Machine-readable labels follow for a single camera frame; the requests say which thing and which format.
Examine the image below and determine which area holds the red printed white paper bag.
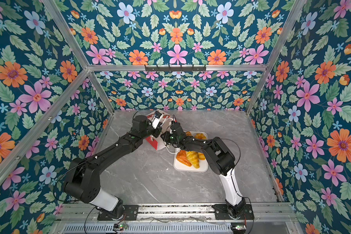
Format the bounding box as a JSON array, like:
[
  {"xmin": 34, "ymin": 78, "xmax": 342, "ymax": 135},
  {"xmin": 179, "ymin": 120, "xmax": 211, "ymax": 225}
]
[{"xmin": 145, "ymin": 109, "xmax": 174, "ymax": 151}]

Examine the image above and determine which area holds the orange brown fake croissant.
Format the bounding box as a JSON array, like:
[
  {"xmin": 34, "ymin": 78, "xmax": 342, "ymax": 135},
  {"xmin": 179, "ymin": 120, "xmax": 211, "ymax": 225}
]
[{"xmin": 176, "ymin": 150, "xmax": 192, "ymax": 167}]

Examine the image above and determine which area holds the round yellow striped fake bun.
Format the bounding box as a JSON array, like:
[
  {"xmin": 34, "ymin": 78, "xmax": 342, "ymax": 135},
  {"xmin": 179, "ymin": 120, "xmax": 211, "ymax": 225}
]
[{"xmin": 194, "ymin": 133, "xmax": 207, "ymax": 140}]

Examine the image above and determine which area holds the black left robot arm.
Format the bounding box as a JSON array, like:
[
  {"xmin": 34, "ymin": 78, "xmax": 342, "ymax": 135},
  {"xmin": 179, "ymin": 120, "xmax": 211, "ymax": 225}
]
[{"xmin": 63, "ymin": 111, "xmax": 163, "ymax": 220}]

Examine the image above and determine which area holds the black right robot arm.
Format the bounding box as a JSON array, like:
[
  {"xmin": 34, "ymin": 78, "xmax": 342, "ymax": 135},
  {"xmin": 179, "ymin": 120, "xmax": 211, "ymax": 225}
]
[{"xmin": 161, "ymin": 121, "xmax": 246, "ymax": 219}]

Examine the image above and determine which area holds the white plastic tray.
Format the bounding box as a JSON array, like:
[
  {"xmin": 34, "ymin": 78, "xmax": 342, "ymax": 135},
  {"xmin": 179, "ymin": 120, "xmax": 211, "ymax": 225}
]
[{"xmin": 174, "ymin": 148, "xmax": 209, "ymax": 173}]

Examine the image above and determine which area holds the aluminium rear top beam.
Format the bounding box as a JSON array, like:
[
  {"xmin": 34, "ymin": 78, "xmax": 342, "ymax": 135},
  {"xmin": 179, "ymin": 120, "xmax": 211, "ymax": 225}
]
[{"xmin": 87, "ymin": 64, "xmax": 268, "ymax": 72}]

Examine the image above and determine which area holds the aluminium beam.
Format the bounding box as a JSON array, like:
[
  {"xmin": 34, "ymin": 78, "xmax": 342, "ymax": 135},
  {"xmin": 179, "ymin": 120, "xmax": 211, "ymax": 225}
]
[
  {"xmin": 0, "ymin": 69, "xmax": 89, "ymax": 187},
  {"xmin": 87, "ymin": 64, "xmax": 268, "ymax": 72}
]

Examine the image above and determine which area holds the aluminium left side beam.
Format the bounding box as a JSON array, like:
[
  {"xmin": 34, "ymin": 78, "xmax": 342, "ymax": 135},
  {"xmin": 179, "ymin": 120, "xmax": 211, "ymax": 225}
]
[{"xmin": 0, "ymin": 69, "xmax": 89, "ymax": 187}]

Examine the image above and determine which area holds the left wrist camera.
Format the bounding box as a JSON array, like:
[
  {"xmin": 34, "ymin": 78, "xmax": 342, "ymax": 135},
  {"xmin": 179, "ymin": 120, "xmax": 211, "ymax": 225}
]
[{"xmin": 152, "ymin": 111, "xmax": 163, "ymax": 129}]

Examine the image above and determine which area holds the black hook rail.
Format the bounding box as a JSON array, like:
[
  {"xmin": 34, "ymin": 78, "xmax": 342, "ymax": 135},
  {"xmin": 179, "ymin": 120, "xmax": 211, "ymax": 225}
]
[{"xmin": 144, "ymin": 65, "xmax": 207, "ymax": 72}]

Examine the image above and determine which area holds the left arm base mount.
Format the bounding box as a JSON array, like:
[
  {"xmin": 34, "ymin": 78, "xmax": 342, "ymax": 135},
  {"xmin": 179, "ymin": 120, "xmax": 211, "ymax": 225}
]
[{"xmin": 97, "ymin": 199, "xmax": 139, "ymax": 221}]

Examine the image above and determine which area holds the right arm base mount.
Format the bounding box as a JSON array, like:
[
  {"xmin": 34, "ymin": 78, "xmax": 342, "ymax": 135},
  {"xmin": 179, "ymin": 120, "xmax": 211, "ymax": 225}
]
[{"xmin": 212, "ymin": 197, "xmax": 254, "ymax": 220}]

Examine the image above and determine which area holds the aluminium frame post left rear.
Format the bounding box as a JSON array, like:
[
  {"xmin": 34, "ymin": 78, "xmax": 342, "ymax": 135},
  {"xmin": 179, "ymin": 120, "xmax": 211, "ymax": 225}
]
[{"xmin": 43, "ymin": 1, "xmax": 114, "ymax": 115}]

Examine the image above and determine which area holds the aluminium frame post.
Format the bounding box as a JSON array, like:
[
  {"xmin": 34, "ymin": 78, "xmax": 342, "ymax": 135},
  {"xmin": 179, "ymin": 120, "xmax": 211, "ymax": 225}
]
[
  {"xmin": 43, "ymin": 1, "xmax": 114, "ymax": 115},
  {"xmin": 246, "ymin": 0, "xmax": 307, "ymax": 115}
]

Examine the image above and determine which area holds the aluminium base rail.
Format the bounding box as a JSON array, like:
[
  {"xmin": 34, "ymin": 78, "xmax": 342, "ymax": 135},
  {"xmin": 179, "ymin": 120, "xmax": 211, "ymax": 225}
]
[{"xmin": 58, "ymin": 203, "xmax": 299, "ymax": 223}]

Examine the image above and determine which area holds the aluminium frame post right rear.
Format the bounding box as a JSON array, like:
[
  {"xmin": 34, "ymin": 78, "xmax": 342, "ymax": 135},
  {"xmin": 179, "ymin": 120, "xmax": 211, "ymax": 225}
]
[{"xmin": 246, "ymin": 0, "xmax": 307, "ymax": 115}]

